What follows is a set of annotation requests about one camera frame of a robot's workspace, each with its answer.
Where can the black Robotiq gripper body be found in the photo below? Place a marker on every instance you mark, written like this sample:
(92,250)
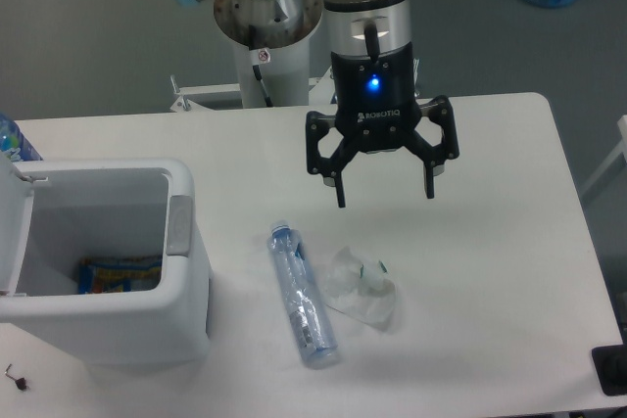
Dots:
(373,98)

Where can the clear plastic water bottle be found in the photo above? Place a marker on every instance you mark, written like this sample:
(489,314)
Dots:
(306,311)

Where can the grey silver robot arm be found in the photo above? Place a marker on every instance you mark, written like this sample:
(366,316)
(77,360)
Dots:
(371,28)

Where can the white plastic trash can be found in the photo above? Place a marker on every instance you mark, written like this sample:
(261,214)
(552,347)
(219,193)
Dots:
(56,213)

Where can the colourful snack wrapper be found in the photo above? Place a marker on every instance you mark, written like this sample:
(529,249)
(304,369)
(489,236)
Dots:
(105,275)

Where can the black device at table edge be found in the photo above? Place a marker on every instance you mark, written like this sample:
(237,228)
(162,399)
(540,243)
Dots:
(610,365)

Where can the blue labelled bottle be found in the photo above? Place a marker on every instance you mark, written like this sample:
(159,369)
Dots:
(14,145)

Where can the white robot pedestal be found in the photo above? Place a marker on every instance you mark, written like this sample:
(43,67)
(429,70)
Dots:
(270,41)

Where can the white metal frame right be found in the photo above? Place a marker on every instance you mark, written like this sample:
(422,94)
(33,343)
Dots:
(608,170)

